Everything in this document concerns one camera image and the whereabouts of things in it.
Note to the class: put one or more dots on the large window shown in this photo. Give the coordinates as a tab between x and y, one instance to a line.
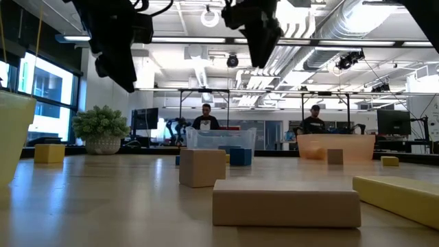
51	85

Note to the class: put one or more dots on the orange plastic bin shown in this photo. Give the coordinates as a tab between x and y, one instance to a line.
356	147

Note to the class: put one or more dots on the yellow translucent tray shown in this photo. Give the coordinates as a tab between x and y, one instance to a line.
13	137

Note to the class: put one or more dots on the blue cube block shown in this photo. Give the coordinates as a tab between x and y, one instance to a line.
240	157

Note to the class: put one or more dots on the black background robot arm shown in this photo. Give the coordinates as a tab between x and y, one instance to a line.
360	128

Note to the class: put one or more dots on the person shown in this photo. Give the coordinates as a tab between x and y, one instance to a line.
205	121
312	123

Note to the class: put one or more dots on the natural wood cube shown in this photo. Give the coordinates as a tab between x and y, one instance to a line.
335	156
202	168

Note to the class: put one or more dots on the overhead light bar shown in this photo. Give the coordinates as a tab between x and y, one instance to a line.
192	40

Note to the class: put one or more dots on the slim yellow block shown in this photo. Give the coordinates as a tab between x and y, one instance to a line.
390	161

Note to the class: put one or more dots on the natural wood block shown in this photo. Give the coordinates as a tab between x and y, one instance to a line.
286	206

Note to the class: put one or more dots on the yellow cube block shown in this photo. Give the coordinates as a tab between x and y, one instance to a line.
49	153

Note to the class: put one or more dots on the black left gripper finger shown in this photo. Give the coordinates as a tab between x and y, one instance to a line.
118	70

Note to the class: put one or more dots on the blue black background robot arm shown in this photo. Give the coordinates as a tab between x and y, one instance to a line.
178	130

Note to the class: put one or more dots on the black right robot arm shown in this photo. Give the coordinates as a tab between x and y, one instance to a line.
428	17

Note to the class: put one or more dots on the red box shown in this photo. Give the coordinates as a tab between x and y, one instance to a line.
230	128

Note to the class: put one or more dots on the black computer monitor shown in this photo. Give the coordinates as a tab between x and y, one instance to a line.
393	122
144	118

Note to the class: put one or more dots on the black ceiling spotlight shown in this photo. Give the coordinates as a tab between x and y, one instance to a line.
232	61

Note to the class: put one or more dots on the silver ventilation duct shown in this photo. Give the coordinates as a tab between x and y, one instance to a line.
343	27

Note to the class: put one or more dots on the thick long yellow block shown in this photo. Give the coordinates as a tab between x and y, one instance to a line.
401	199

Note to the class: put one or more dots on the clear plastic bin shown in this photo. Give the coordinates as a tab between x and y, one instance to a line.
212	139

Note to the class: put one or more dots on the green potted artificial plant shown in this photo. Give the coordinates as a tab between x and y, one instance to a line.
99	123

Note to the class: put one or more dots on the black ceiling camera device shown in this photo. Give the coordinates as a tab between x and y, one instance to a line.
381	88
350	61

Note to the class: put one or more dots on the black metal rig frame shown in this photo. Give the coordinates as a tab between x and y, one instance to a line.
205	90
326	93

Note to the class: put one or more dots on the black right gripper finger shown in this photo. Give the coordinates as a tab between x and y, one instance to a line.
255	44
269	44

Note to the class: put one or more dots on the black aluminium table frame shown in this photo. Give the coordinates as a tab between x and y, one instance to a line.
147	151

